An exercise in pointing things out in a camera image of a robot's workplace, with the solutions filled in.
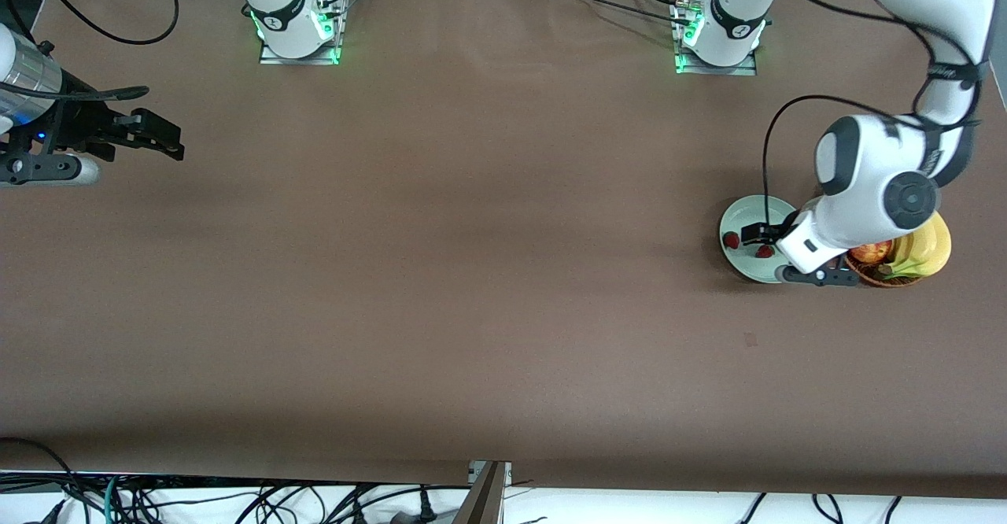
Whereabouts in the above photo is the light green round plate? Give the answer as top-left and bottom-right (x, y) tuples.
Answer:
(719, 194), (811, 285)

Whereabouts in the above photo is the red yellow apple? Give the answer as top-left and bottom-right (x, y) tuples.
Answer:
(851, 239), (894, 265)

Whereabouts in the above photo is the brown wicker basket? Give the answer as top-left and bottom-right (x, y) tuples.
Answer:
(843, 250), (923, 289)

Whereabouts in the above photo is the yellow banana bunch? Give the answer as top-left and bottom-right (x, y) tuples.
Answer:
(881, 211), (953, 279)

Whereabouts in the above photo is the brown table cover sheet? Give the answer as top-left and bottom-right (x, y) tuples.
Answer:
(0, 0), (1007, 500)

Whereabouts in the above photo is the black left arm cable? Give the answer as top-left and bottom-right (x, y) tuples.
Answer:
(762, 0), (984, 230)

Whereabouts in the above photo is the black cable on table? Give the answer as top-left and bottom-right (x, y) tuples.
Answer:
(543, 0), (685, 20)

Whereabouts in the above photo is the brown wooden post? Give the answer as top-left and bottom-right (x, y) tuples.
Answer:
(452, 461), (508, 524)

